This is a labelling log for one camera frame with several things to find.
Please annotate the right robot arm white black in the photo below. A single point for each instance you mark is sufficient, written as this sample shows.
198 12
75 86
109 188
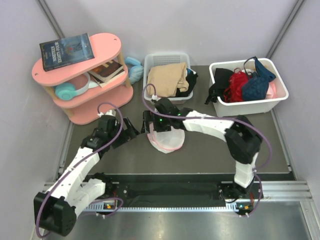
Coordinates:
243 142

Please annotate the navy blue lace bra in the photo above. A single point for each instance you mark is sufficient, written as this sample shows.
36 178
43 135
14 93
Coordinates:
257 86

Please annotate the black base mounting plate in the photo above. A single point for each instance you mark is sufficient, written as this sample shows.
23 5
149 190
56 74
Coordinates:
171 190

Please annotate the pink bra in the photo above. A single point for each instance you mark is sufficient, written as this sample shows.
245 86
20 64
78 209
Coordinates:
272 91

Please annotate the black garment in basket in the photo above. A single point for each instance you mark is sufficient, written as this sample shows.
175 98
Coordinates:
191 78

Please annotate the black bra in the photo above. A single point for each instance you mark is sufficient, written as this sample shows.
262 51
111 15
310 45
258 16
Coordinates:
221 78

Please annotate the teal white headphones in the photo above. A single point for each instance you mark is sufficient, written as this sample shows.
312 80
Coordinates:
67 91

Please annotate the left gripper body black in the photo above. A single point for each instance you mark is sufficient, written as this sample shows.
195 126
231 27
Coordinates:
125 135

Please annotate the aluminium rail with cable duct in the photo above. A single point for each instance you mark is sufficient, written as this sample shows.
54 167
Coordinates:
274 191

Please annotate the grey perforated plastic basket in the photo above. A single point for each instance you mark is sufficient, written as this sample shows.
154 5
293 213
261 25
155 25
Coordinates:
165 58

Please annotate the pink three-tier shelf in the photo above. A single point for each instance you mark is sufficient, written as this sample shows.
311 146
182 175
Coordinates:
82 109

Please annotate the light blue headphones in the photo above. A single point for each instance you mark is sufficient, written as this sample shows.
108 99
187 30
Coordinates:
135 69

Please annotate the pink white mesh laundry bag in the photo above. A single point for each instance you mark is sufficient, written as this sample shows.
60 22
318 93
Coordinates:
167 141

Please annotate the white plastic bin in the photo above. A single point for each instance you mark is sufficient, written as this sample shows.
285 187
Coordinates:
224 109

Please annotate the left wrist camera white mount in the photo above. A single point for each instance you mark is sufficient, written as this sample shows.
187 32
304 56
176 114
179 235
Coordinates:
111 113

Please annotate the brown book on shelf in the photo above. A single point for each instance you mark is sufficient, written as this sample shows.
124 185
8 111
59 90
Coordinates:
106 73

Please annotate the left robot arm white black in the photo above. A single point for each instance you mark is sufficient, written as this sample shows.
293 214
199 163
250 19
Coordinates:
58 209

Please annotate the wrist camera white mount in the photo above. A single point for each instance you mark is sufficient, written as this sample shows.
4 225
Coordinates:
154 104
111 113

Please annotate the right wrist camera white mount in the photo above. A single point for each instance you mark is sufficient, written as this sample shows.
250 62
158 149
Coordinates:
154 104

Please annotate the red lace bra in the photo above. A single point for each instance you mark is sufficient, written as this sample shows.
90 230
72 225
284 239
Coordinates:
233 93

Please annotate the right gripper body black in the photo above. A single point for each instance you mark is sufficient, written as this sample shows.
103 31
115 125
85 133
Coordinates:
161 123

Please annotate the beige folded garment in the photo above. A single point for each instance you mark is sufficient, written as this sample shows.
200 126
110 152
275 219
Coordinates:
167 79

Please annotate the dark blue hardcover book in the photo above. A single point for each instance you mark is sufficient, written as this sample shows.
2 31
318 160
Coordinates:
66 51

